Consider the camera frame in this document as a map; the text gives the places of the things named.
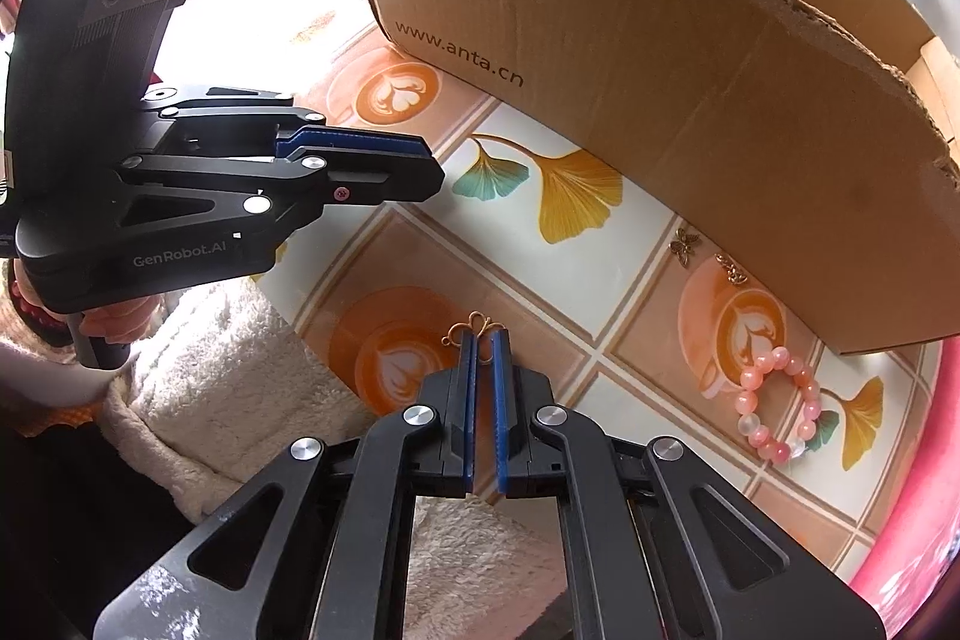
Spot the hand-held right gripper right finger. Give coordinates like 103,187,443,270
491,332,886,640

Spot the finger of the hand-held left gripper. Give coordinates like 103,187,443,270
118,151,445,238
141,85,434,161

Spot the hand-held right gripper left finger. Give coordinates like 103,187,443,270
94,332,481,640

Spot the gold butterfly outline charm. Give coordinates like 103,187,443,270
442,312,505,348

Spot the brown cardboard box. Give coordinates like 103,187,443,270
326,0,960,356

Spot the person's left forearm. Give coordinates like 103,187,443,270
0,310,106,401

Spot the person's left hand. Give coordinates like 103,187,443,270
75,293,164,347

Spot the white fluffy towel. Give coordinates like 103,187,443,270
97,280,578,640

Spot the bronze filigree butterfly charm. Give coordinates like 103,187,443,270
670,227,702,270

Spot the pink bead bracelet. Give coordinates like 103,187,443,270
736,346,822,462

